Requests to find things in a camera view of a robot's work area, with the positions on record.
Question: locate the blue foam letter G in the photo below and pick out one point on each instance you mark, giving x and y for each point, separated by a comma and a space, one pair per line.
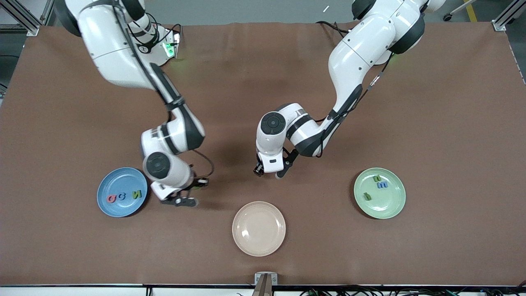
118, 196

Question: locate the green foam letter d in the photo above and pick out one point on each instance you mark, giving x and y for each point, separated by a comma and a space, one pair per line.
367, 197

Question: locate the blue foam letter m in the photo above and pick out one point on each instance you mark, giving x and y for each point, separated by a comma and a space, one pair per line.
382, 185

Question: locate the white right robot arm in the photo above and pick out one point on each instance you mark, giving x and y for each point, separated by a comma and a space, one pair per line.
111, 49

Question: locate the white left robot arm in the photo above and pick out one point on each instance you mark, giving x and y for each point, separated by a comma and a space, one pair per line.
361, 45

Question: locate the beige plate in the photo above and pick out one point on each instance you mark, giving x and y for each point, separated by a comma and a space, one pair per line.
259, 228

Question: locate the blue plate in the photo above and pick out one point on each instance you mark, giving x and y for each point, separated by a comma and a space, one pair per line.
119, 181

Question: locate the green plate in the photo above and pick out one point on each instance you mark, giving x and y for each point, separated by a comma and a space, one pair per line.
390, 205

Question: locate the metal mounting bar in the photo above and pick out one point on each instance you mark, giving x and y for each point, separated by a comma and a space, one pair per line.
263, 287

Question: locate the brown table cover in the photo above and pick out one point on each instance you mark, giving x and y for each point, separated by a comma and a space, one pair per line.
452, 123

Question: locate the wheeled stand leg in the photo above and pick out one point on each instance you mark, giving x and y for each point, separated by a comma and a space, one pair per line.
447, 17

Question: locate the grey metal bracket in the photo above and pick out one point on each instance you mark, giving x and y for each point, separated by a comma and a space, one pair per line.
274, 279

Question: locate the aluminium frame profile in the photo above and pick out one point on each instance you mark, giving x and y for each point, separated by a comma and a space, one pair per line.
503, 22
31, 25

